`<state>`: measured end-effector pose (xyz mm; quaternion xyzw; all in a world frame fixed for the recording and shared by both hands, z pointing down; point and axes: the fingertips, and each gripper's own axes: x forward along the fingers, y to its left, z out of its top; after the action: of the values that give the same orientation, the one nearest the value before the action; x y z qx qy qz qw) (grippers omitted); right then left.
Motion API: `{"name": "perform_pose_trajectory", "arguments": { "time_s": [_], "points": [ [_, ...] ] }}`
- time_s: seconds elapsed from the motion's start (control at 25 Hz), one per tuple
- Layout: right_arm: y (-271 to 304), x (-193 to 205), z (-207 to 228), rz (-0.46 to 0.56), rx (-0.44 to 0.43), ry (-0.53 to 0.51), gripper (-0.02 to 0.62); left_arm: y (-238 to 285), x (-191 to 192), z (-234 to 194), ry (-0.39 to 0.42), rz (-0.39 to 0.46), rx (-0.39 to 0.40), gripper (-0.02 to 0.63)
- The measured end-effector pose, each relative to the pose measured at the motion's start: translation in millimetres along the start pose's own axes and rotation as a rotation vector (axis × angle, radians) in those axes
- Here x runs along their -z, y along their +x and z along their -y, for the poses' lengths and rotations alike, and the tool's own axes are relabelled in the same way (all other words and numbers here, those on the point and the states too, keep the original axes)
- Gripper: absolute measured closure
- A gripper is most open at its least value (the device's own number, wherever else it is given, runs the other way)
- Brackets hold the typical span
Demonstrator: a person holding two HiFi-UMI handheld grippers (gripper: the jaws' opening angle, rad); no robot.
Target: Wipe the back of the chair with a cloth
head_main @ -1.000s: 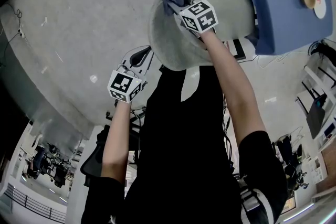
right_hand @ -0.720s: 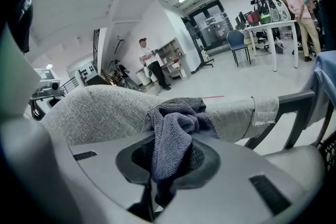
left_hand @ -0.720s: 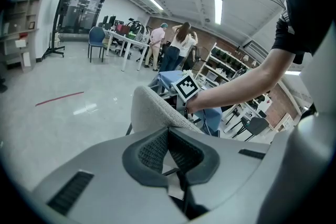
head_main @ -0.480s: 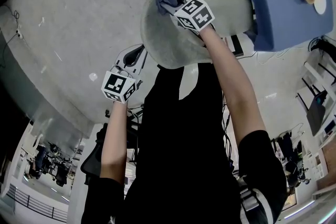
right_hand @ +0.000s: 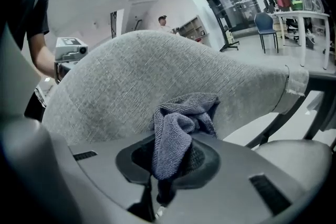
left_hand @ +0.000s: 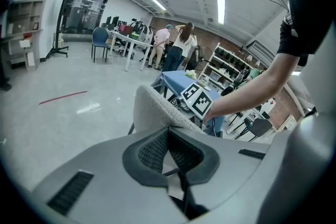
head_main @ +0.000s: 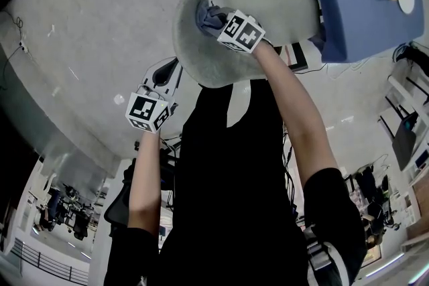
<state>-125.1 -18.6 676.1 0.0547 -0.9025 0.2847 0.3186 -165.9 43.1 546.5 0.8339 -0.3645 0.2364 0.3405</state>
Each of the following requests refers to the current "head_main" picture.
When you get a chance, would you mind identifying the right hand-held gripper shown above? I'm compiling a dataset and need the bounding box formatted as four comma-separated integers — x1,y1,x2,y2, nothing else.
216,9,267,54

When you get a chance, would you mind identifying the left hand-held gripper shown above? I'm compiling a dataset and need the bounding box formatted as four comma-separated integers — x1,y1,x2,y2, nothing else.
125,56,184,135

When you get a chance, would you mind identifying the dark grey cloth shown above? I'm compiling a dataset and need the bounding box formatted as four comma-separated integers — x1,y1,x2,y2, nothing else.
196,0,232,38

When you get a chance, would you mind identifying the person's right forearm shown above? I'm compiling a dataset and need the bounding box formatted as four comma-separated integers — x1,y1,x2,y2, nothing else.
254,42,339,185

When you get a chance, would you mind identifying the person's left forearm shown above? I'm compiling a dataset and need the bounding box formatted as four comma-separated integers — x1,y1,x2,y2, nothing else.
128,132,162,230

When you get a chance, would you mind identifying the blue cloth covered table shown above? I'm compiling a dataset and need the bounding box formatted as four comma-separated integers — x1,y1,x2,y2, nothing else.
294,0,425,64

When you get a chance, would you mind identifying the person's black clothed torso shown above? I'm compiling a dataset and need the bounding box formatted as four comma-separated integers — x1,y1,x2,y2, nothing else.
103,78,368,286

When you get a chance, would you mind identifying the white shoulder strap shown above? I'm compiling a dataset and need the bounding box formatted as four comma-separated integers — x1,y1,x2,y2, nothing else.
303,224,346,286

